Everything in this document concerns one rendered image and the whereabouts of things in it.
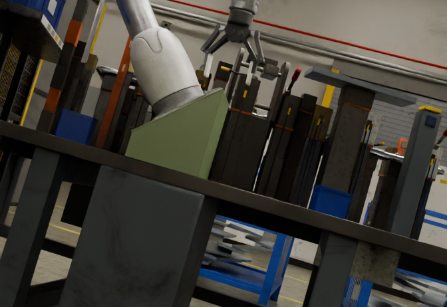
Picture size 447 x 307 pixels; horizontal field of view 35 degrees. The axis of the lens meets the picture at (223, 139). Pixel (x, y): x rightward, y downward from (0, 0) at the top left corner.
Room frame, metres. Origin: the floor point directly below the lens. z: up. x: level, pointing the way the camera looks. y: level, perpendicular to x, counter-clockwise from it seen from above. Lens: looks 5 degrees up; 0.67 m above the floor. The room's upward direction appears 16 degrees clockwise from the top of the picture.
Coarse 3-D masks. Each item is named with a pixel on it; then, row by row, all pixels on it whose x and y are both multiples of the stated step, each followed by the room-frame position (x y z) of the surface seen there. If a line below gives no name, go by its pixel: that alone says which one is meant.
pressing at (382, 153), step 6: (102, 66) 2.53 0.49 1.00; (102, 72) 2.68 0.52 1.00; (108, 72) 2.65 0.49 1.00; (114, 72) 2.53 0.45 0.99; (132, 78) 2.54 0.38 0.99; (132, 84) 2.76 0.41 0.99; (252, 114) 2.63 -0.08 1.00; (258, 114) 2.62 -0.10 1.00; (372, 150) 2.62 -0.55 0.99; (378, 150) 2.62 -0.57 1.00; (384, 156) 2.74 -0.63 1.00; (390, 156) 2.63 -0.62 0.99; (396, 156) 2.63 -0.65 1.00; (438, 168) 2.64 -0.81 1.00; (438, 174) 2.73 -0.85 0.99
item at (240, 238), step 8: (272, 128) 10.50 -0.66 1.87; (264, 152) 10.51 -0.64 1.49; (232, 232) 10.53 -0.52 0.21; (240, 232) 10.51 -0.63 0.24; (264, 232) 11.15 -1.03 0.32; (224, 240) 10.56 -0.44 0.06; (232, 240) 10.54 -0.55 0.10; (240, 240) 10.50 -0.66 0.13; (248, 240) 10.48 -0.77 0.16; (272, 240) 12.53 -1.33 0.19
